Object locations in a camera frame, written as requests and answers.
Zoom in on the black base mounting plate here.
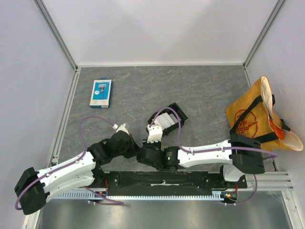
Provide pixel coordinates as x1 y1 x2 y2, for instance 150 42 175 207
90 171 247 197

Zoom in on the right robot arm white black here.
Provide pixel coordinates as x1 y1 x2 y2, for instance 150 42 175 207
136 134 265 188

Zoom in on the black plastic card box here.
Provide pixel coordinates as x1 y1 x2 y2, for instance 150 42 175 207
154 102 188 136

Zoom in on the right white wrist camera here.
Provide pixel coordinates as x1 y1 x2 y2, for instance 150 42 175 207
147 124 163 143

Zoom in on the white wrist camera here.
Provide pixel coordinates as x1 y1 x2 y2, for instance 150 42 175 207
112 123 129 134
147 124 163 143

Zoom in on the yellow tote bag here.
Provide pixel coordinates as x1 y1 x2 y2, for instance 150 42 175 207
226 76 304 151

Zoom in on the grey slotted cable duct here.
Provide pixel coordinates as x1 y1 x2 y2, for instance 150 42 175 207
55 189 236 201

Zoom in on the white card stack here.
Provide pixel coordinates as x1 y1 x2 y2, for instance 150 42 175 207
154 113 178 129

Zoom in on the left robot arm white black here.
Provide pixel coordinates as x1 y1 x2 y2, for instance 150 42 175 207
14 131 140 215

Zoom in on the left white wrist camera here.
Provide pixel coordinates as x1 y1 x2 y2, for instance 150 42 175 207
112 123 129 134

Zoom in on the blue razor package box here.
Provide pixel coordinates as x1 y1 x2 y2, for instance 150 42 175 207
90 79 113 108

